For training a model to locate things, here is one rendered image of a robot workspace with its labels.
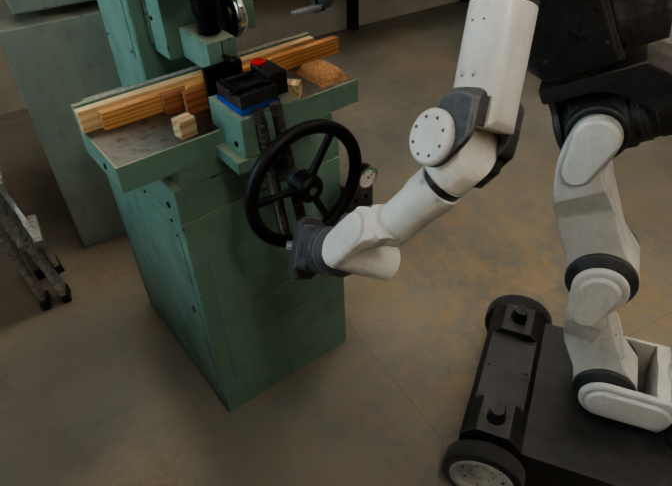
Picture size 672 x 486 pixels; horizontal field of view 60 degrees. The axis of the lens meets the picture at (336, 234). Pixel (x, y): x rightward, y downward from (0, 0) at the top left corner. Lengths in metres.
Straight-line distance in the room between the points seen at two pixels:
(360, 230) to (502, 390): 0.87
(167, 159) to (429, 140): 0.62
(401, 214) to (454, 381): 1.09
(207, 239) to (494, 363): 0.85
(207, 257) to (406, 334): 0.83
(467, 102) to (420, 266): 1.49
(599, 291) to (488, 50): 0.67
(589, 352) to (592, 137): 0.59
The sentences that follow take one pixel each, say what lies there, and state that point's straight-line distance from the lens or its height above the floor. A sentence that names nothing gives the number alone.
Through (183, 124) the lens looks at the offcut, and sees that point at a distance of 1.24.
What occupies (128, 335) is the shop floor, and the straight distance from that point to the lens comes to 2.14.
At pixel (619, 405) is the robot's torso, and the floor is 0.30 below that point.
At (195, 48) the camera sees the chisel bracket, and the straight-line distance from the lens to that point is 1.39.
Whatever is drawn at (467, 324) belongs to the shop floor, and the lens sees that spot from 2.05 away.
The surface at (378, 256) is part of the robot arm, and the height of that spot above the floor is 0.87.
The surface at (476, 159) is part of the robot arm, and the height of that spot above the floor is 1.07.
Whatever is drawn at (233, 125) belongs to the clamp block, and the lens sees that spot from 1.20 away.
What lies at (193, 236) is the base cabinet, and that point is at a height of 0.67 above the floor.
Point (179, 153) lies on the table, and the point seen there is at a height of 0.88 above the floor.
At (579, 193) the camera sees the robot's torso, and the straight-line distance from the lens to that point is 1.20.
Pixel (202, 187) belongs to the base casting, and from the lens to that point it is 1.31.
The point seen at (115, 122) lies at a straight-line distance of 1.35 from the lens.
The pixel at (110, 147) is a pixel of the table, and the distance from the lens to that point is 1.28.
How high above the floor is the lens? 1.50
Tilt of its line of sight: 39 degrees down
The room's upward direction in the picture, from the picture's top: 3 degrees counter-clockwise
